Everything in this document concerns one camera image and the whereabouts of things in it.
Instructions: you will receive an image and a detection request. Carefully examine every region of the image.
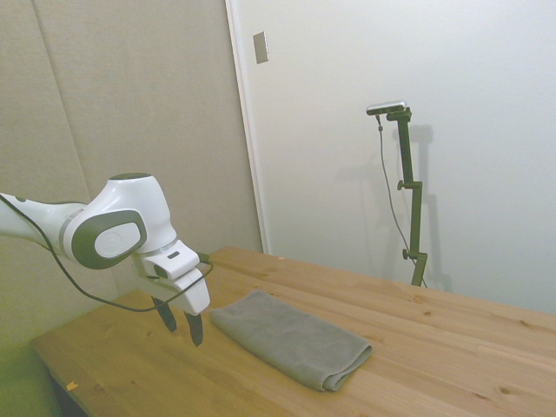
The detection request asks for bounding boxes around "white door frame trim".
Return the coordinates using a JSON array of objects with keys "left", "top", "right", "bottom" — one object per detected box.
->
[{"left": 224, "top": 0, "right": 271, "bottom": 255}]

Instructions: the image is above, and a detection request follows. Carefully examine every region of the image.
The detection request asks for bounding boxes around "grey towel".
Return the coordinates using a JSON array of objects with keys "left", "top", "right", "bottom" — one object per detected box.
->
[{"left": 209, "top": 289, "right": 374, "bottom": 393}]

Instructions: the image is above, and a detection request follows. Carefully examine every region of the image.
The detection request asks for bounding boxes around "grey wall switch plate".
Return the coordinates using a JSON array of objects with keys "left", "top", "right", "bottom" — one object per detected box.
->
[{"left": 253, "top": 30, "right": 270, "bottom": 65}]

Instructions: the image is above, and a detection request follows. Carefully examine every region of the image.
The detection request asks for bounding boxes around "silver exterior camera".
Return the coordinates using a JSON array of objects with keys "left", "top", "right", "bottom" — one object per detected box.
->
[{"left": 366, "top": 99, "right": 409, "bottom": 117}]

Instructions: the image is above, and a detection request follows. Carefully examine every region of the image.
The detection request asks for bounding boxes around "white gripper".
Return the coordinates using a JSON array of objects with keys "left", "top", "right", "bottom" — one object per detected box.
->
[{"left": 136, "top": 267, "right": 212, "bottom": 348}]

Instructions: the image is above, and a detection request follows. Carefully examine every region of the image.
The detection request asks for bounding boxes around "dark jointed camera stand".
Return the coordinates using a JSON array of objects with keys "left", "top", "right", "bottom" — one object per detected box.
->
[{"left": 385, "top": 108, "right": 429, "bottom": 288}]

